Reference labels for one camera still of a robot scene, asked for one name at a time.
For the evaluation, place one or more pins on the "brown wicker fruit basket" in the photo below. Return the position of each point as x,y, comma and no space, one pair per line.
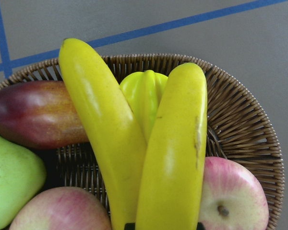
238,130

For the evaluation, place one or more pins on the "yellow banana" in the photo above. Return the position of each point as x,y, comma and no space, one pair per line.
115,135
143,92
171,184

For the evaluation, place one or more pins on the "pink apple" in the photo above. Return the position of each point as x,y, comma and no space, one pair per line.
232,197
62,208

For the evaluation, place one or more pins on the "pink apple lower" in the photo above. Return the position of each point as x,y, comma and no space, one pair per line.
232,197

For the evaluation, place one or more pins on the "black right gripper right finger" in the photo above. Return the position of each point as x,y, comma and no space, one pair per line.
200,226

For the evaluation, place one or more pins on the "green pear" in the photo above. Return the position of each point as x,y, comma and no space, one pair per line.
22,175

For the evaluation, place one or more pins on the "brown paper table cover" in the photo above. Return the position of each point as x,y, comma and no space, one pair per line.
246,38

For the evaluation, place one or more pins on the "pink apple upper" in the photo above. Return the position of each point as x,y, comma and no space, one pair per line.
62,208

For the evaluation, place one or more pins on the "dark red apple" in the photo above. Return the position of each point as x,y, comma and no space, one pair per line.
39,115

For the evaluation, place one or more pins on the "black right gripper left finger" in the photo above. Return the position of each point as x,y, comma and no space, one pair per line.
129,226

